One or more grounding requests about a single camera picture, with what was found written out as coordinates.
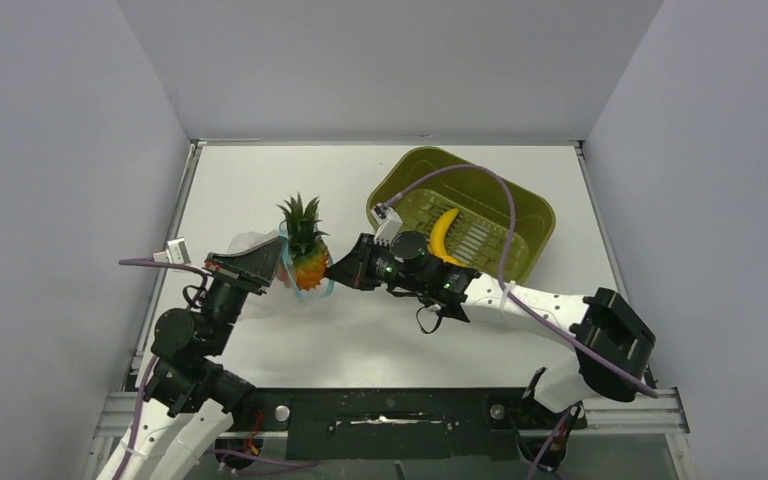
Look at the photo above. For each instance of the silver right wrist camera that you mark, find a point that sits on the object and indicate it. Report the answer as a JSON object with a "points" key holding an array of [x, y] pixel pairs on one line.
{"points": [[389, 224]]}

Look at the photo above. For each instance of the clear zip top bag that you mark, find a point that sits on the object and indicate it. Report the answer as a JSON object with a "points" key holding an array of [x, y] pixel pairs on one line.
{"points": [[282, 298]]}

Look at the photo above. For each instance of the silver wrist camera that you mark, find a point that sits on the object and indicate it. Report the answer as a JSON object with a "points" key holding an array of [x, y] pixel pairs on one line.
{"points": [[389, 224], [175, 251]]}

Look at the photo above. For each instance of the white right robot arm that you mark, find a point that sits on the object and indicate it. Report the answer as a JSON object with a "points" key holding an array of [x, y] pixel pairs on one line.
{"points": [[611, 343]]}

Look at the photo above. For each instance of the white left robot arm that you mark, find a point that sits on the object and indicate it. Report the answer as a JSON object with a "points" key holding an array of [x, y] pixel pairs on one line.
{"points": [[185, 399]]}

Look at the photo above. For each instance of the yellow toy banana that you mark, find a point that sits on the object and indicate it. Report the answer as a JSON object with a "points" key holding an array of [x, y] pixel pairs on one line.
{"points": [[438, 236]]}

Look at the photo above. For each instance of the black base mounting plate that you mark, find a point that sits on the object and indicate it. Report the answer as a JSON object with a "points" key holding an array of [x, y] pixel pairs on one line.
{"points": [[399, 423]]}

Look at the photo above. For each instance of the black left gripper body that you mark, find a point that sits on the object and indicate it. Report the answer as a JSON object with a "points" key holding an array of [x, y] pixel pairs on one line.
{"points": [[249, 275]]}

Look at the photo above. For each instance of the orange toy pineapple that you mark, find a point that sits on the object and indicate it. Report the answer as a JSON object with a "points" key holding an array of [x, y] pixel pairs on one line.
{"points": [[308, 254]]}

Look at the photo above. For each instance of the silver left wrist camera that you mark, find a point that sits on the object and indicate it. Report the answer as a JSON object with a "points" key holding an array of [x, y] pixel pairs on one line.
{"points": [[175, 251]]}

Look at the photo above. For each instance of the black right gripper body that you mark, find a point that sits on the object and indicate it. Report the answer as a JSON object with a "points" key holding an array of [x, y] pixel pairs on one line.
{"points": [[379, 265]]}

